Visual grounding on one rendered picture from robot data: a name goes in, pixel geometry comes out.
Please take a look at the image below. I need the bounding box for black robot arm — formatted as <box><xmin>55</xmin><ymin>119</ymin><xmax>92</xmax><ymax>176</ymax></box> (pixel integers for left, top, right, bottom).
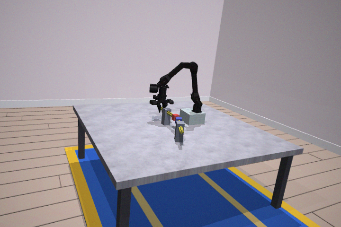
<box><xmin>149</xmin><ymin>62</ymin><xmax>202</xmax><ymax>113</ymax></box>

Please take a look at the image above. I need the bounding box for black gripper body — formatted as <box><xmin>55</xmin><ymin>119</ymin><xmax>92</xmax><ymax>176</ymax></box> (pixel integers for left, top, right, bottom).
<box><xmin>150</xmin><ymin>93</ymin><xmax>174</xmax><ymax>105</ymax></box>

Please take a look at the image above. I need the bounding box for yellow square bar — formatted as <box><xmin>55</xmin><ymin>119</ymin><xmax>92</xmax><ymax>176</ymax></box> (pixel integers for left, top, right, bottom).
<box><xmin>161</xmin><ymin>107</ymin><xmax>173</xmax><ymax>125</ymax></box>

